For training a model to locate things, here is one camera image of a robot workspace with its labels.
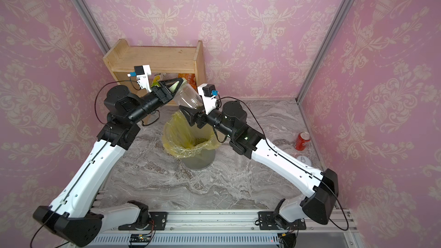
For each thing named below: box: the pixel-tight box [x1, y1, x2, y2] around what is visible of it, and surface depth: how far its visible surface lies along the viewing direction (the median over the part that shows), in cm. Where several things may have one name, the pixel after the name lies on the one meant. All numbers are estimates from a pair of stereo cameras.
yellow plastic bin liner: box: [161, 110, 222, 160], surface depth 76 cm
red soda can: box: [294, 130, 311, 151], surface depth 91 cm
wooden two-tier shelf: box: [102, 38, 207, 92], surface depth 81 cm
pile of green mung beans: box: [193, 137, 209, 147], surface depth 99 cm
